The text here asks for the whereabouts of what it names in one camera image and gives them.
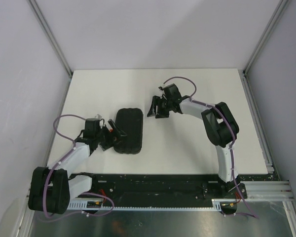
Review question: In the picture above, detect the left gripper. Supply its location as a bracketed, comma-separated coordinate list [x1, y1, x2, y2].
[95, 120, 126, 151]

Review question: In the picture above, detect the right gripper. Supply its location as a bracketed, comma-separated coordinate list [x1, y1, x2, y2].
[147, 96, 172, 119]

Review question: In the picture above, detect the black plastic tool case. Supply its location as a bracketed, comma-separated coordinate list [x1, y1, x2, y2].
[113, 108, 144, 155]

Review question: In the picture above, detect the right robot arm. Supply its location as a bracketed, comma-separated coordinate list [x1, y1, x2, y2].
[147, 84, 240, 198]

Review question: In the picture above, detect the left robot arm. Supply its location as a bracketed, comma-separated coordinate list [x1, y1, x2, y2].
[28, 118, 127, 217]

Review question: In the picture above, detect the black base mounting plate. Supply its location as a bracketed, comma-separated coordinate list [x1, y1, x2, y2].
[78, 174, 236, 202]

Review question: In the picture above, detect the grey slotted cable duct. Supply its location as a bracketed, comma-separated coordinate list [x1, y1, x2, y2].
[67, 197, 222, 211]

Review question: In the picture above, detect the left aluminium frame post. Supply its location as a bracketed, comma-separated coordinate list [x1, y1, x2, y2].
[27, 0, 73, 78]

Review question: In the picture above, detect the aluminium frame post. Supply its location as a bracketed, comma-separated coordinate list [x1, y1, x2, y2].
[242, 0, 291, 75]
[27, 0, 73, 78]

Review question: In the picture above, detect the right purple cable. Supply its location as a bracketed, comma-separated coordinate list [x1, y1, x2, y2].
[164, 76, 259, 219]

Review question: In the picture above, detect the right aluminium frame post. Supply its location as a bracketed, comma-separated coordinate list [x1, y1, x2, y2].
[242, 0, 291, 75]

